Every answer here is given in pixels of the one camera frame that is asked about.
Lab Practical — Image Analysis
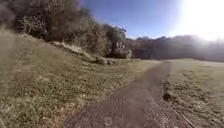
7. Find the grassy slope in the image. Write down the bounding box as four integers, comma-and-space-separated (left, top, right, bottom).
0, 29, 161, 128

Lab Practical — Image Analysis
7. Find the grey asphalt path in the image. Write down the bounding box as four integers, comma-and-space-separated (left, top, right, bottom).
63, 60, 198, 128

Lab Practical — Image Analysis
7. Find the dark clump on grass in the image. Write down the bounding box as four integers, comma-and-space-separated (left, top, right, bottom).
162, 92, 174, 103

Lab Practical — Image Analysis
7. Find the distant row of trees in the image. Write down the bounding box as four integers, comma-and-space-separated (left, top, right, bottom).
125, 34, 224, 64

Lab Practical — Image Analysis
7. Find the grass field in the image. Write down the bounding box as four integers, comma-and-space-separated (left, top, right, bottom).
159, 58, 224, 128

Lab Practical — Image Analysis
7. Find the wood of trees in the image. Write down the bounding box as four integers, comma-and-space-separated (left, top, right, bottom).
0, 0, 133, 60

